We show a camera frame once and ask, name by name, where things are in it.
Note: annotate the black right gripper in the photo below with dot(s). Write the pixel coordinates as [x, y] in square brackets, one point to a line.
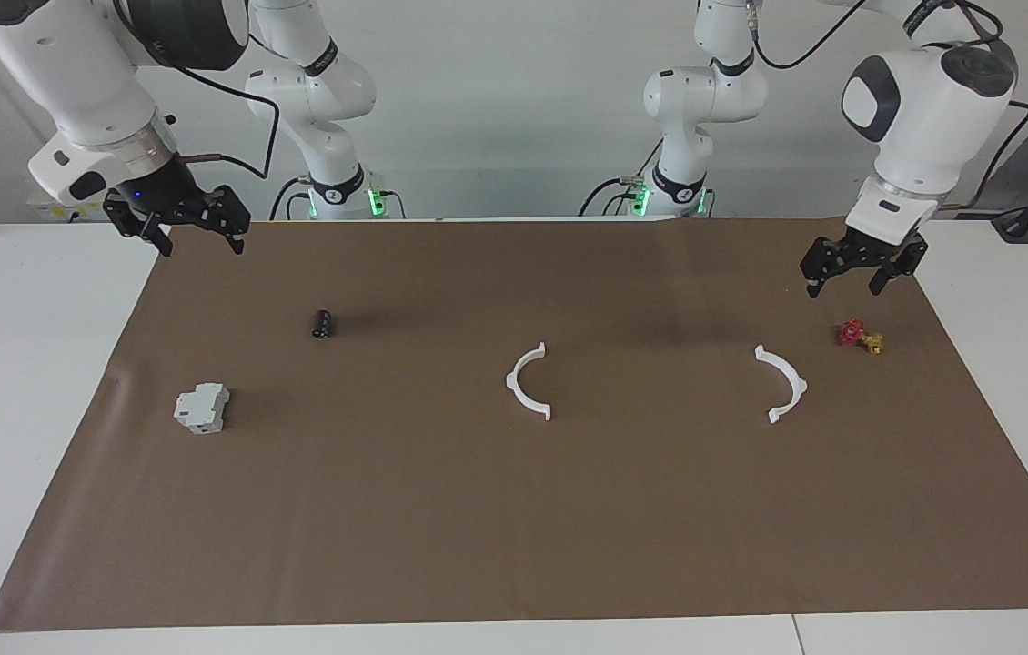
[164, 196]

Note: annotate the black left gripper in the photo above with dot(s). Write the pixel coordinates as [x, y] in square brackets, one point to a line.
[878, 246]

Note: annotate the white half pipe clamp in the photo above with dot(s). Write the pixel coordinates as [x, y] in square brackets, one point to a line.
[511, 380]
[801, 387]

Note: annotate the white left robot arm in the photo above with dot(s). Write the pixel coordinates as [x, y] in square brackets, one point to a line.
[923, 118]

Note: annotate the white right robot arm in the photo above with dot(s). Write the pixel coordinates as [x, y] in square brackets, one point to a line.
[68, 73]

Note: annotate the black cylindrical capacitor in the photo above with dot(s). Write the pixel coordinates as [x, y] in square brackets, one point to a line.
[323, 325]

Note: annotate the white circuit breaker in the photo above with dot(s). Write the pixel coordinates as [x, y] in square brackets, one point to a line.
[202, 409]

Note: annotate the brown paper table mat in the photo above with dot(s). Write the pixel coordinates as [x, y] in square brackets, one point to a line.
[387, 509]

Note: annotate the white wall socket box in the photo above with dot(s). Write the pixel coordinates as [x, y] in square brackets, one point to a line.
[59, 214]

